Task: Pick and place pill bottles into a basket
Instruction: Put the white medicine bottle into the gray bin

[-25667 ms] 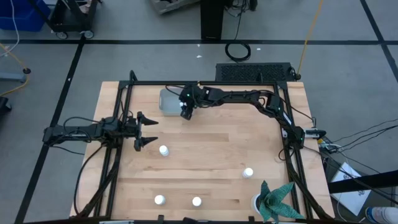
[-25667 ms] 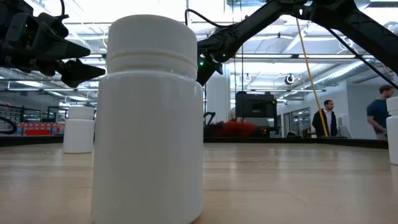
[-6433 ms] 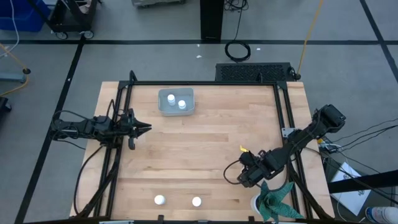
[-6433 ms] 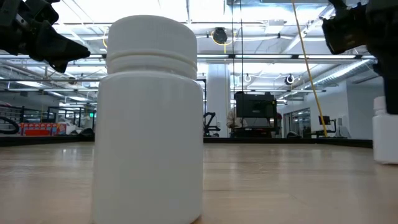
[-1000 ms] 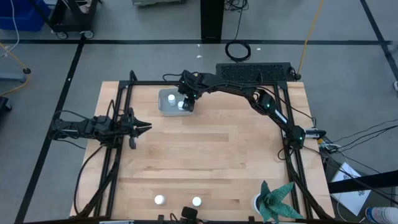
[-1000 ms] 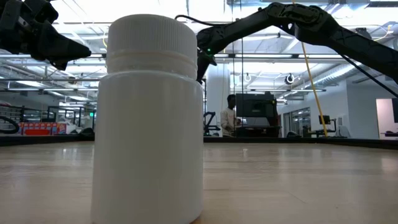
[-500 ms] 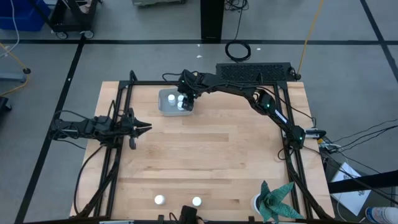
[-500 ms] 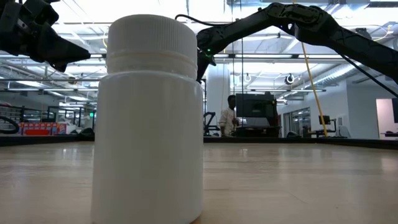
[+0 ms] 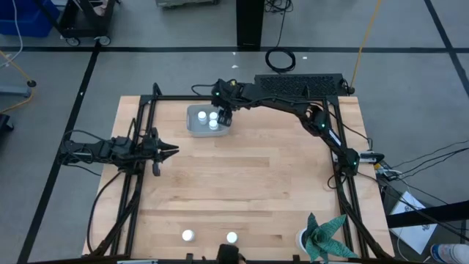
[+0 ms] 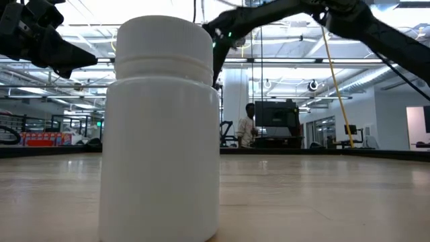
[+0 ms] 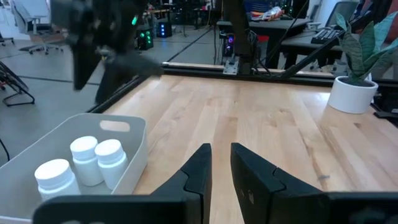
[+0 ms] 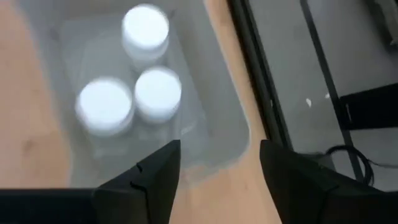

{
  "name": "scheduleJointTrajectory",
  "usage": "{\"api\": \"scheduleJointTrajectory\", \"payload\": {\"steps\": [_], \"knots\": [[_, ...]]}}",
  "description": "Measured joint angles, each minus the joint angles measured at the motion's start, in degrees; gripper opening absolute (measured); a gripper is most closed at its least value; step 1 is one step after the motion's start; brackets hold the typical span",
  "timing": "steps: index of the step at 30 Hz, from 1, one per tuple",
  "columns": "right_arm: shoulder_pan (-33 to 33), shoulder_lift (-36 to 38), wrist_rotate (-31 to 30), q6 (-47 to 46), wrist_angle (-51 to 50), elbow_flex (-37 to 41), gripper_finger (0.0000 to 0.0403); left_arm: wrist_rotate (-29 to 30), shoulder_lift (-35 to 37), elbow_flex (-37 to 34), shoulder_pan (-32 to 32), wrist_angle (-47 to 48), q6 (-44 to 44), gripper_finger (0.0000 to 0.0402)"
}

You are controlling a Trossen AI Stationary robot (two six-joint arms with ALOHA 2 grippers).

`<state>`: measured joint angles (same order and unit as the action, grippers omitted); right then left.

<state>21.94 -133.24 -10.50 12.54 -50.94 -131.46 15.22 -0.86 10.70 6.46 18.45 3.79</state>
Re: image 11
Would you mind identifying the grey office chair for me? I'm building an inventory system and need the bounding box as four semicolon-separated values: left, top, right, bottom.
325;1;358;29

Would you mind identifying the black keyboard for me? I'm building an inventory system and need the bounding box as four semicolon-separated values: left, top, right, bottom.
310;28;341;45

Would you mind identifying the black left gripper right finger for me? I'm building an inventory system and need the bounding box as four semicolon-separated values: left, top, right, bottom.
230;142;398;224

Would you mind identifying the black aluminium table frame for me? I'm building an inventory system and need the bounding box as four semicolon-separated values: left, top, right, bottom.
86;0;398;127

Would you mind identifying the computer tower with purple lights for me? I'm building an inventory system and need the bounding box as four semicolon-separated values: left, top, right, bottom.
221;32;237;58

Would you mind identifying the person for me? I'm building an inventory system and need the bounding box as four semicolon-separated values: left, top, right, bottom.
369;0;398;80

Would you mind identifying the white round plant pot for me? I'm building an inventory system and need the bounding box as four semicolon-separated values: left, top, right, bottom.
327;75;379;114

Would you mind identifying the white office chair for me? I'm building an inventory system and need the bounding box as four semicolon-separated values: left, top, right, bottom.
11;0;65;56

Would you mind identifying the black folding rack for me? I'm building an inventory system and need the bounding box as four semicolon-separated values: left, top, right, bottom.
0;60;35;107

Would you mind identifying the white plastic basket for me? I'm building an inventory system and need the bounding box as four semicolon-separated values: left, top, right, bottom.
0;113;149;224

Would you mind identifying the computer tower with green lights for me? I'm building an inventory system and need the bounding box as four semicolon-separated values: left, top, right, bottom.
136;27;155;51

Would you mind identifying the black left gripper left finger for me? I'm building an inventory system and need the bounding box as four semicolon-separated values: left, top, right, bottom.
32;142;213;224

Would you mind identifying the black desk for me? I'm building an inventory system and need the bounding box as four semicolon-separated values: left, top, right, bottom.
281;29;345;69
216;17;312;69

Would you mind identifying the silver frame bracket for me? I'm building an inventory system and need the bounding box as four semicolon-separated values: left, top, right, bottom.
223;55;239;75

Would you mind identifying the red and white bag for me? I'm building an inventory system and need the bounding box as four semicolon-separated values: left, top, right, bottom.
250;6;284;22

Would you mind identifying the white pill bottle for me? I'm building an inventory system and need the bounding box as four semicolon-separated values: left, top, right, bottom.
69;135;105;187
34;158;81;202
94;138;129;190

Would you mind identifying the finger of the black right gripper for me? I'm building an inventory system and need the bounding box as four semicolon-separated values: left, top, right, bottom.
72;40;104;91
99;52;165;96

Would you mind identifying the green snake plant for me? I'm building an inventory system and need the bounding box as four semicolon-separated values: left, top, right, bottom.
335;11;398;85

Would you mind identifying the computer tower with blue lights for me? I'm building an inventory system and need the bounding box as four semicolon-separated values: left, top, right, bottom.
157;21;173;39

